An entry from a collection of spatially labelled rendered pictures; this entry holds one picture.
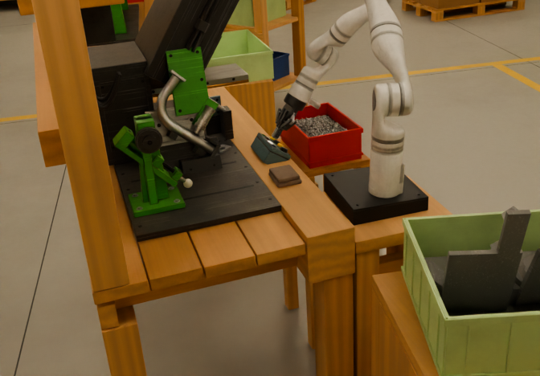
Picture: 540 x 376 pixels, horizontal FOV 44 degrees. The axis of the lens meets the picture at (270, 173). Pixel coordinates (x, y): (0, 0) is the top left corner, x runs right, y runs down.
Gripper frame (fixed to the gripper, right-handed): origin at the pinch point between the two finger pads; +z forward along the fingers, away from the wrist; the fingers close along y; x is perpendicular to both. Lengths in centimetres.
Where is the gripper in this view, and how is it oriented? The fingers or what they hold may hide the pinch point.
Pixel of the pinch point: (276, 133)
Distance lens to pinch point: 228.7
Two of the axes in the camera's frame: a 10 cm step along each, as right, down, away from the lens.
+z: -4.9, 8.5, 2.0
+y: 3.2, 3.9, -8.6
